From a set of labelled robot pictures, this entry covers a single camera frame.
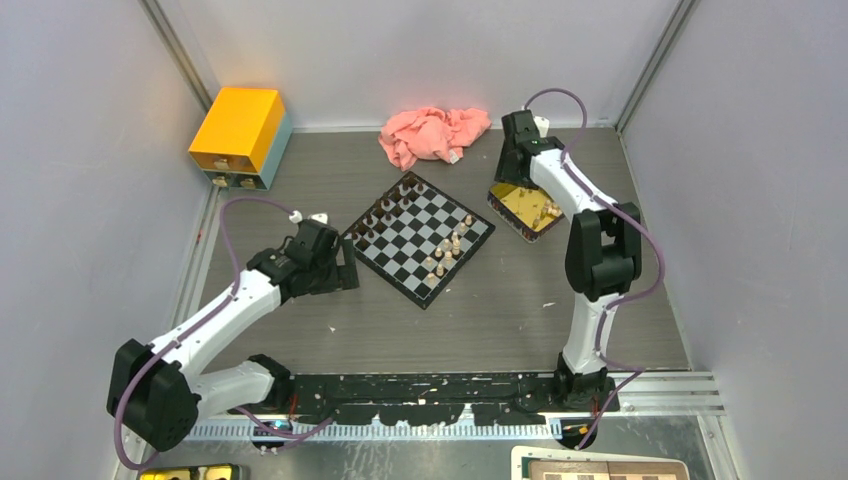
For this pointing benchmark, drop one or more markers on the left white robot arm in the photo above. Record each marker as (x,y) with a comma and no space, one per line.
(159,390)

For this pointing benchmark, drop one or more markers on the boxed chess board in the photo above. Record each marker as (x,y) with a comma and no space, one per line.
(544,463)

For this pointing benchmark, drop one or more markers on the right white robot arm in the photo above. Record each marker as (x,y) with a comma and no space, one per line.
(537,184)

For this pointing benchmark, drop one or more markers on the gold tin tray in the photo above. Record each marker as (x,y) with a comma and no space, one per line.
(530,212)

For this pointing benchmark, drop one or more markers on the yellow object at edge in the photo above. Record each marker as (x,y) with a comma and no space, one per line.
(225,471)

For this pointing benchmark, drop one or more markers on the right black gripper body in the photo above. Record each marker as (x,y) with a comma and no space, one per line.
(504,172)

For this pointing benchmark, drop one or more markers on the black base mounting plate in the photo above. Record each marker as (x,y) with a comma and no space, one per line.
(427,399)

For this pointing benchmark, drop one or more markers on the black white chess board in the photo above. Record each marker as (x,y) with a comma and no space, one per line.
(404,226)

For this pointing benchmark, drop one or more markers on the pink crumpled cloth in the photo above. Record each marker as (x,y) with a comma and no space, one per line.
(431,134)

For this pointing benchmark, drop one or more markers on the yellow teal drawer box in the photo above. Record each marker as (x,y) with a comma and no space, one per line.
(242,138)

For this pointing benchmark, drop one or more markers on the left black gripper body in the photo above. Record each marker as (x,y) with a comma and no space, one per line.
(327,275)

